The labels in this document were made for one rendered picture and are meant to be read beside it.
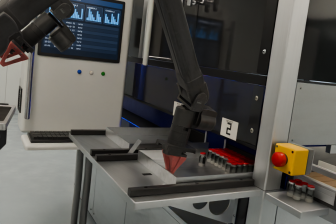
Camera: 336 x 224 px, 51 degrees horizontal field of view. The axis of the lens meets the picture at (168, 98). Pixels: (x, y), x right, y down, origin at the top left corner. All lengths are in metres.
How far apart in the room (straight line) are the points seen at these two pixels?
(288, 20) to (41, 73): 1.15
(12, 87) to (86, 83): 4.59
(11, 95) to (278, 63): 5.63
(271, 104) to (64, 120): 1.08
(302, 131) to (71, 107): 1.11
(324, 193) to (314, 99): 0.27
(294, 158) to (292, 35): 0.33
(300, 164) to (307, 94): 0.22
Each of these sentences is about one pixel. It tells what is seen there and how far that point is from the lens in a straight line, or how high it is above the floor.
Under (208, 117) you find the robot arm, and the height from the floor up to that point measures 1.07.
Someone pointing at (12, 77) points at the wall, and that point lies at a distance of 6.34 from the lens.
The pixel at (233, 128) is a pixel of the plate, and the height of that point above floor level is 1.03.
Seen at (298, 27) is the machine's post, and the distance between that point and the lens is 1.07.
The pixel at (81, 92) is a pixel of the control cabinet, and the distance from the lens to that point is 1.81.
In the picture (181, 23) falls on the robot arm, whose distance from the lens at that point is 0.87.
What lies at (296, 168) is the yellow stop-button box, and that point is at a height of 0.98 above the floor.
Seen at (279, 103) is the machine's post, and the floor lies 1.14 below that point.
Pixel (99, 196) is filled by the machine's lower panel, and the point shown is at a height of 0.28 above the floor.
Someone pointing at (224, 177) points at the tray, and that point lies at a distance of 1.07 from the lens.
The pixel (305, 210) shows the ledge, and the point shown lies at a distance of 1.03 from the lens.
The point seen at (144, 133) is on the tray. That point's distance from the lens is 1.57.
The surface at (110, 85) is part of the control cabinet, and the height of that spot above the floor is 1.05.
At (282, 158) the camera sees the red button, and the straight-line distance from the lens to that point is 0.99.
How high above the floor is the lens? 1.23
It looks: 7 degrees down
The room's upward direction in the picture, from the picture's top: 7 degrees clockwise
